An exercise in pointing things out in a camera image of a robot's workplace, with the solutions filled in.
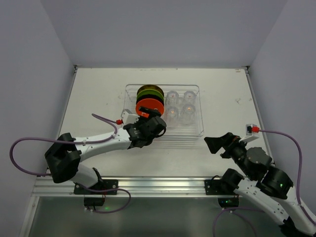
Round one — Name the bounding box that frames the orange plate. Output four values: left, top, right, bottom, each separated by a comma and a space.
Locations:
135, 99, 164, 115

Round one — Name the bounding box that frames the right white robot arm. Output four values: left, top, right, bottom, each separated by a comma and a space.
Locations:
204, 127, 316, 237

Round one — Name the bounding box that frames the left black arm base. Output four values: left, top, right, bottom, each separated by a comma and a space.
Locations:
74, 179, 119, 209

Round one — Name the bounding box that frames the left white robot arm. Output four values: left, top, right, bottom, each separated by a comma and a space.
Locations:
44, 107, 167, 193

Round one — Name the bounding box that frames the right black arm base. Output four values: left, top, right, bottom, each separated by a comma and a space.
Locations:
204, 175, 239, 209

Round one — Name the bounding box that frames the clear plastic rack tray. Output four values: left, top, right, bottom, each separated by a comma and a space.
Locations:
122, 84, 205, 138

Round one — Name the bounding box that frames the black plate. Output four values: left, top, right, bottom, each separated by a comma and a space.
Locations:
136, 94, 164, 104

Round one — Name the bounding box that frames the clear glass front left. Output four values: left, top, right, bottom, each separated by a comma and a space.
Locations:
165, 106, 179, 127

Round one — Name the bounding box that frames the clear glass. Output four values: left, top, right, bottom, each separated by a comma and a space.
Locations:
183, 90, 197, 105
165, 90, 179, 106
180, 103, 196, 125
165, 106, 179, 127

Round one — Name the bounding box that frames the green plate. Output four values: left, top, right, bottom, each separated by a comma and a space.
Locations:
137, 89, 164, 99

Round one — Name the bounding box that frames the clear glass back left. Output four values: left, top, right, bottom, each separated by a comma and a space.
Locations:
165, 90, 179, 106

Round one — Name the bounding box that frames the olive brown plate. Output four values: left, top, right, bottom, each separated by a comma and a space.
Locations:
137, 84, 163, 94

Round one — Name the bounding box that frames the clear glass front right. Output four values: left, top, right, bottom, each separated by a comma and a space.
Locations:
180, 103, 196, 125

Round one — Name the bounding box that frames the clear glass back right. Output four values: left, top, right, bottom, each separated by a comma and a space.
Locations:
183, 90, 197, 105

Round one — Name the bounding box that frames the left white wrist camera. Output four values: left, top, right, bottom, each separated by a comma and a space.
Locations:
121, 109, 139, 124

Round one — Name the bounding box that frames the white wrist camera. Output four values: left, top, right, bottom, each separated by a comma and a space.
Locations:
240, 124, 260, 143
121, 109, 139, 124

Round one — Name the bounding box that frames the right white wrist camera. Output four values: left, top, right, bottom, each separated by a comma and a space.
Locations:
240, 124, 260, 143

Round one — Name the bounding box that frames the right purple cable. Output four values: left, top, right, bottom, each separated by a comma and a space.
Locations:
212, 127, 316, 237

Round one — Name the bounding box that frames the purple cable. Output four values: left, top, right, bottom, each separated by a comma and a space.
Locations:
212, 127, 316, 237
9, 113, 131, 214

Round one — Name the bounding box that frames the aluminium mounting rail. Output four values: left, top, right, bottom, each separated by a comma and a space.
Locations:
31, 176, 223, 198

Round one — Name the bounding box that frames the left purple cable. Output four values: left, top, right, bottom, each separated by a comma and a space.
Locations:
9, 113, 131, 214

